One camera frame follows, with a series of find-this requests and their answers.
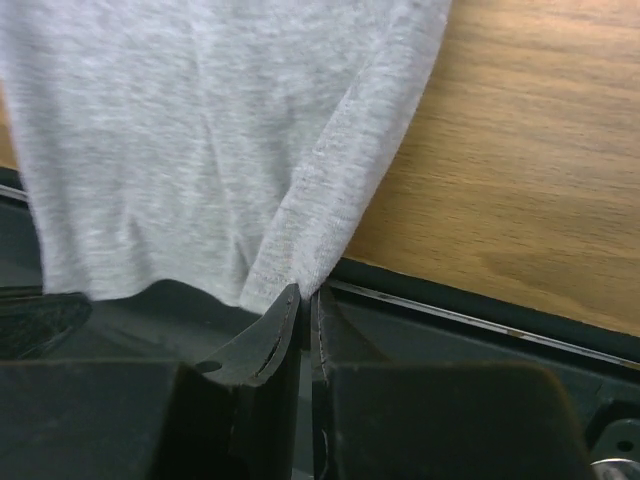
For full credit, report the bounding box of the grey tank top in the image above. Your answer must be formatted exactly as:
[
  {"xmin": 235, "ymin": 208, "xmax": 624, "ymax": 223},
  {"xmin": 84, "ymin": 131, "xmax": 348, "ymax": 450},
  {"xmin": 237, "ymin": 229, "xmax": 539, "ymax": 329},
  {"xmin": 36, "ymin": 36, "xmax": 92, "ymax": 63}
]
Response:
[{"xmin": 1, "ymin": 1, "xmax": 450, "ymax": 314}]

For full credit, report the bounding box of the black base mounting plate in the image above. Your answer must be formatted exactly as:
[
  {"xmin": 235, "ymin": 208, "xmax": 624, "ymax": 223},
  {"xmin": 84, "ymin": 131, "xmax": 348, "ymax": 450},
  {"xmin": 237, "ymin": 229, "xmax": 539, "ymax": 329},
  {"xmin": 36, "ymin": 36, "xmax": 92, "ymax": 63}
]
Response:
[{"xmin": 1, "ymin": 169, "xmax": 639, "ymax": 479}]

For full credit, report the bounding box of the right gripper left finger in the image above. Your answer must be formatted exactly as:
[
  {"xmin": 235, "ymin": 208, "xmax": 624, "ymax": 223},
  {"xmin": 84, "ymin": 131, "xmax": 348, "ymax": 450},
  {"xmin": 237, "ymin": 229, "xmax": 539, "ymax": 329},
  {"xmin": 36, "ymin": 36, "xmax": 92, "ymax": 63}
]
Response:
[{"xmin": 194, "ymin": 284, "xmax": 301, "ymax": 387}]

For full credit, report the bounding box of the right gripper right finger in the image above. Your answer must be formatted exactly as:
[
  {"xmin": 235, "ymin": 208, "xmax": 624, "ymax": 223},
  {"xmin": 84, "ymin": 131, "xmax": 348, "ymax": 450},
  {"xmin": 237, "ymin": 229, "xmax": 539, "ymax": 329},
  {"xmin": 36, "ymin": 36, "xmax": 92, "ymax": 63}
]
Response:
[{"xmin": 310, "ymin": 287, "xmax": 390, "ymax": 385}]

